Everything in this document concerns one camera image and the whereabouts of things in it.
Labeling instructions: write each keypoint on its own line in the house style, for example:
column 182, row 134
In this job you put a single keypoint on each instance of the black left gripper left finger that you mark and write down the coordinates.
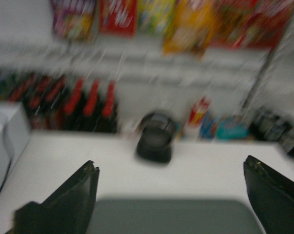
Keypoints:
column 68, row 210

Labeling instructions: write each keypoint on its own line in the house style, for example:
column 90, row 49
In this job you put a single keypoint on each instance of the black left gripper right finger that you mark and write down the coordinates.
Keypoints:
column 271, row 196

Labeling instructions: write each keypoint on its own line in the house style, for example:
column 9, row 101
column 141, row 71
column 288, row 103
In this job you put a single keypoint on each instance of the grey-green rectangular tray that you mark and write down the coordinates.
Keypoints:
column 172, row 216

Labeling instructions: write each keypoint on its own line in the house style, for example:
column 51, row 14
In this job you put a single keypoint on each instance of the red-capped dark sauce bottle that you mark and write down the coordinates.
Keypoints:
column 73, row 106

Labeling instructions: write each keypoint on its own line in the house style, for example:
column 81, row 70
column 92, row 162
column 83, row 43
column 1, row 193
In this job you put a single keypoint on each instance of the white cash register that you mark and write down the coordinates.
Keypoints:
column 14, row 136

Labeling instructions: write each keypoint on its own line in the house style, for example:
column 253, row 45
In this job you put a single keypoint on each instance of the black barcode scanner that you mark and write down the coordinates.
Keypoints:
column 158, row 131

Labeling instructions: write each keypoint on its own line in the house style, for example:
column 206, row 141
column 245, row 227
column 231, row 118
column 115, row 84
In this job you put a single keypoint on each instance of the purple snack bag hanging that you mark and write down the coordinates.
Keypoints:
column 73, row 19

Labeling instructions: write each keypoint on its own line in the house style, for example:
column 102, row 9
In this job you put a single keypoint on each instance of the red snack bag hanging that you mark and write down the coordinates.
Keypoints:
column 118, row 17

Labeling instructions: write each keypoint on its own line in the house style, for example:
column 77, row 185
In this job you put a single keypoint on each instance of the yellow snack bag hanging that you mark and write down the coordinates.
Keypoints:
column 192, row 28

